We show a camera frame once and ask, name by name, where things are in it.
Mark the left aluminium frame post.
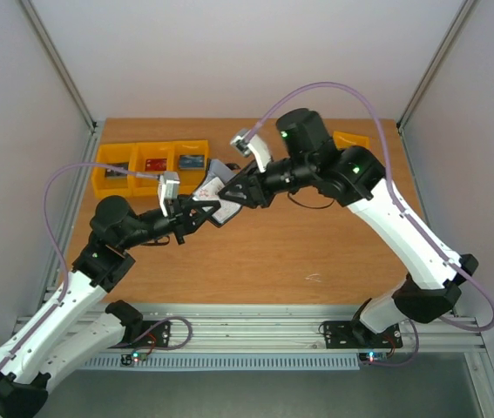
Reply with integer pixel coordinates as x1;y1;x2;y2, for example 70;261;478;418
17;0;97;132

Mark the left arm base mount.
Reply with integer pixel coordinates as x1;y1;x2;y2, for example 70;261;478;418
105;300;172;348

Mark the red credit card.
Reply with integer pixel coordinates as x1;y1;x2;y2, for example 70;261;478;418
145;158;167;172

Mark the black credit card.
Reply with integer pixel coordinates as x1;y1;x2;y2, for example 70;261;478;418
105;162;128;179

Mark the yellow bin right of trio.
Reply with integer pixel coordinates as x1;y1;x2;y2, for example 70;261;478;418
173;140;210;194

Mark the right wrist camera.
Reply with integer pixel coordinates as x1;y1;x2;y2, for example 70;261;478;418
230;129;273;172

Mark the blue credit card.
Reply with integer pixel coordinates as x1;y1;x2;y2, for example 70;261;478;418
178;154;206;171

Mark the card holder with clear sleeves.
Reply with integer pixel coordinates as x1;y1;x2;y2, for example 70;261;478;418
192;158;243;228

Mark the aluminium frame post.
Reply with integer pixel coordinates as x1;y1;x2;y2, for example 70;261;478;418
17;0;97;132
396;0;479;134

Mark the right circuit board with LED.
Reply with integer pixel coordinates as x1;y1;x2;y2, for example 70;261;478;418
359;351;389;363

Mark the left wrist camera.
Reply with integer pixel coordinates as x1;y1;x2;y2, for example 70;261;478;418
158;171;180;217

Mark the right aluminium frame post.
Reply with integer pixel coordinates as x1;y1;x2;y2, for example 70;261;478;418
396;0;479;134

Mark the circuit board with led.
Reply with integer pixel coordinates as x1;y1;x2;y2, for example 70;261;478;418
120;352;148;367
359;351;389;363

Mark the slotted grey cable duct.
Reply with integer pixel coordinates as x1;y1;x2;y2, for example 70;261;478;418
81;353;359;373

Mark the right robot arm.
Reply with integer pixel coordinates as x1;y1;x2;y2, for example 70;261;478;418
219;108;478;346

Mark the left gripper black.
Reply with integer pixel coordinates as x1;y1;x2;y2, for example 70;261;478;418
119;193;220;250

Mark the yellow bin left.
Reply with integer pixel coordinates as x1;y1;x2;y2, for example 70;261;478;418
91;143;135;199

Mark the white card with red pattern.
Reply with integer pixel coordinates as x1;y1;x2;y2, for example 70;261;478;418
193;177;241;226

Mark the left circuit board with LED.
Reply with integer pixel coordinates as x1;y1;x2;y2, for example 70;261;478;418
120;352;148;367

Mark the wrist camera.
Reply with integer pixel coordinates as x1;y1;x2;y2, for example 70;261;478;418
158;171;180;217
230;129;273;172

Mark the aluminium rail frame front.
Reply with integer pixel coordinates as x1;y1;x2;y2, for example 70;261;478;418
10;303;487;354

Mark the yellow bin middle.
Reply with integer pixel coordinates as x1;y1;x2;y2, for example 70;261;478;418
129;141;175;197

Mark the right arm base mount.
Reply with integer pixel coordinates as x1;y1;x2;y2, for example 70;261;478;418
318;299;403;349

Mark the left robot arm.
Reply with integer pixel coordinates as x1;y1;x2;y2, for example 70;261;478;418
0;196;220;417

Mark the yellow bin far right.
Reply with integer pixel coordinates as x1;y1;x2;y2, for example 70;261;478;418
332;131;370;149

